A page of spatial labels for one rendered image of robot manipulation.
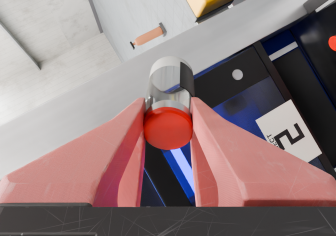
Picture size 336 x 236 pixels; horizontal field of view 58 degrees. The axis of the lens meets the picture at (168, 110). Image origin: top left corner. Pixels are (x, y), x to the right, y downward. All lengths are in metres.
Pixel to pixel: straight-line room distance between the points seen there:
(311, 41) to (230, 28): 0.16
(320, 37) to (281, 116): 0.15
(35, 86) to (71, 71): 1.33
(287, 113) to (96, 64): 10.96
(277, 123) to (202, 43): 0.15
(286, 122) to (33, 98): 11.14
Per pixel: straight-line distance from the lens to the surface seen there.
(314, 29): 0.54
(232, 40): 0.44
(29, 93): 11.58
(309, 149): 0.46
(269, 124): 0.43
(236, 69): 0.43
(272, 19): 0.47
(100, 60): 11.36
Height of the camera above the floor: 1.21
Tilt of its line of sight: 10 degrees down
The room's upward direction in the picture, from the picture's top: 119 degrees counter-clockwise
